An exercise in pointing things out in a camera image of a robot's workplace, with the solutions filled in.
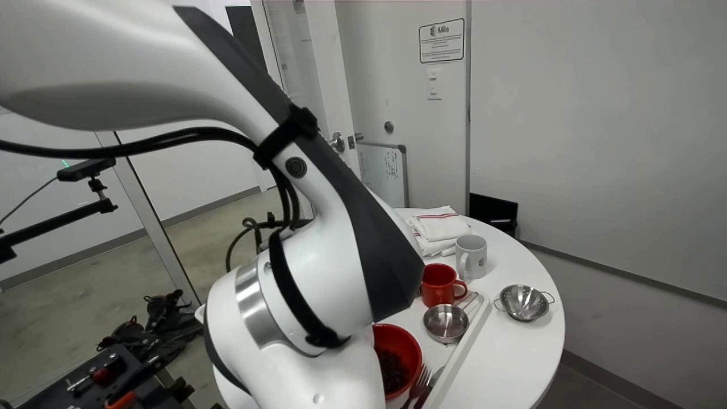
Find whiteboard with marker drawings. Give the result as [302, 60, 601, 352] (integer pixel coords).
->
[358, 140, 412, 212]

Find white cloth red print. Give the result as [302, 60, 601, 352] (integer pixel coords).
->
[401, 205, 476, 258]

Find red mug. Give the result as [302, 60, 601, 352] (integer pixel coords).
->
[419, 261, 473, 308]

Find white mug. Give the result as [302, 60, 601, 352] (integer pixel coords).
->
[455, 232, 491, 282]

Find white door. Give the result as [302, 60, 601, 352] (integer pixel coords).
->
[259, 0, 364, 180]

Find white tray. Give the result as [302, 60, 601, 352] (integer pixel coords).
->
[424, 290, 496, 409]

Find black box by wall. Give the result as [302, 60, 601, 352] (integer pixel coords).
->
[468, 191, 523, 239]

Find white light switch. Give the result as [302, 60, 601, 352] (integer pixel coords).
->
[426, 68, 445, 102]

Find red bowl with handle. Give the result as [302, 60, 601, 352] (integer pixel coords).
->
[370, 322, 427, 404]

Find white wall sign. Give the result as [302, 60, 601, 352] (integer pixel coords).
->
[417, 15, 468, 65]

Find steel bowl with handles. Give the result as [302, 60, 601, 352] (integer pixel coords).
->
[494, 282, 556, 324]

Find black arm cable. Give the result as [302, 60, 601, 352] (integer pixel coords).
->
[0, 124, 313, 274]

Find black tools with red handles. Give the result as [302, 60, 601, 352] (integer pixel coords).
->
[18, 288, 205, 409]

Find black camera stand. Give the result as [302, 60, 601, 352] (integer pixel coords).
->
[0, 157, 120, 266]

